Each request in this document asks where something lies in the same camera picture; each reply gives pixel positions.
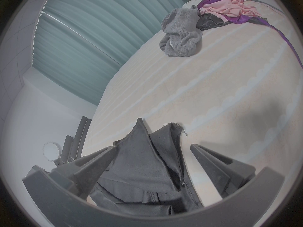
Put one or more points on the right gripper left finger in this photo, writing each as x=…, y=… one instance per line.
x=81, y=175

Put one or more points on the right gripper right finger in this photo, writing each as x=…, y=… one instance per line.
x=213, y=171

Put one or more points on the black long-sleeved top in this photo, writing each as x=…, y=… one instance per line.
x=142, y=162

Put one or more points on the bed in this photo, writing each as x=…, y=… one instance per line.
x=224, y=91

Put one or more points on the pile of clothes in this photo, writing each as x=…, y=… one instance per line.
x=224, y=8

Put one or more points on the black chest of drawers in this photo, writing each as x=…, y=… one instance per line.
x=80, y=136

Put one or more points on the blue-green curtain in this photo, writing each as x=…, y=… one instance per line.
x=113, y=10
x=71, y=63

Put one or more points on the grey garment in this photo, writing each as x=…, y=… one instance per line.
x=182, y=32

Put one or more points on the white printed pillow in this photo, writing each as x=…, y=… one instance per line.
x=188, y=5

